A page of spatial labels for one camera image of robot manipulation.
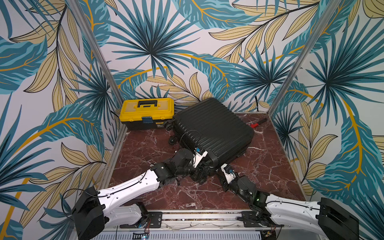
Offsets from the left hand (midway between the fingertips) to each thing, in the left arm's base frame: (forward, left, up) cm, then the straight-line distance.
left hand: (204, 170), depth 73 cm
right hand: (+3, -8, -7) cm, 11 cm away
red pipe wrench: (+43, -40, -16) cm, 61 cm away
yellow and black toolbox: (+39, +37, -2) cm, 53 cm away
